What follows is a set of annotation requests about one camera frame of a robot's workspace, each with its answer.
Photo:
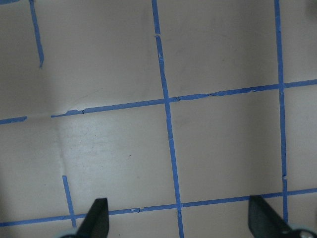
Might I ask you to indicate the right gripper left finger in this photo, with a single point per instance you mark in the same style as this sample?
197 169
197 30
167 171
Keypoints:
96 222

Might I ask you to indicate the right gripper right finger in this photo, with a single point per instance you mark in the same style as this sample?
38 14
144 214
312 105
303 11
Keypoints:
264 222

